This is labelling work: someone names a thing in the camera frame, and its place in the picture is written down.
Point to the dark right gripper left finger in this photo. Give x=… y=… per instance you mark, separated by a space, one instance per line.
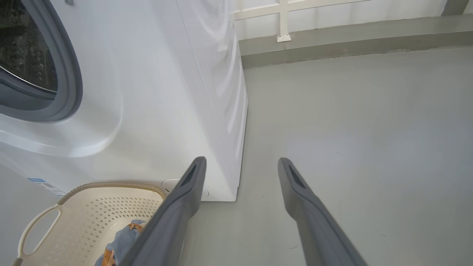
x=170 y=229

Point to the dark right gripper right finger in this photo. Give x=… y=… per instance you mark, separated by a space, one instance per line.
x=317 y=232

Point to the blue patterned garment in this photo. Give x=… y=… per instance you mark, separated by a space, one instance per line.
x=123 y=240

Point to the white front-load washing machine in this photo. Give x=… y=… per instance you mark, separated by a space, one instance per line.
x=155 y=92

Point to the cream perforated laundry basket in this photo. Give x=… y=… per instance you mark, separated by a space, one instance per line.
x=85 y=221

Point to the blue energy label sticker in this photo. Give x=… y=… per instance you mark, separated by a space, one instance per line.
x=46 y=186

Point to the white metal railing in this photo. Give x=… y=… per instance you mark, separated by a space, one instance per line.
x=283 y=18

